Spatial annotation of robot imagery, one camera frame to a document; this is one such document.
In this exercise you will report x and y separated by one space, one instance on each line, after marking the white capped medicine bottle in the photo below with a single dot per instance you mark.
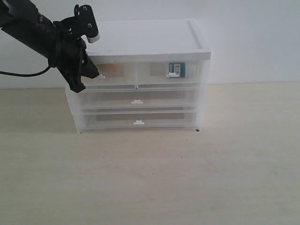
176 70

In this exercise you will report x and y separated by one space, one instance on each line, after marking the yellow triangular wooden block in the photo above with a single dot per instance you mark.
114 68

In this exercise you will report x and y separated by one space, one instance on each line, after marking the clear wide drawer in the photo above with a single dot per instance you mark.
159 119
127 99

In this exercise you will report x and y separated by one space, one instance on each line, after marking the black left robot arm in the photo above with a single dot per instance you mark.
21 20

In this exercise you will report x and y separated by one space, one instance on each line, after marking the white plastic drawer cabinet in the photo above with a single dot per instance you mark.
177 40

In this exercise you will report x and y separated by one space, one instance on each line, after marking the clear bottom wide drawer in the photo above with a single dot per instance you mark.
159 119

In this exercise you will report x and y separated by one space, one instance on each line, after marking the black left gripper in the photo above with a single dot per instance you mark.
73 56

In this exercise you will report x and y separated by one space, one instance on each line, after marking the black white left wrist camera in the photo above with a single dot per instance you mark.
83 23

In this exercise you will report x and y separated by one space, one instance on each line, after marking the clear middle wide drawer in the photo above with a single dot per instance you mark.
127 99

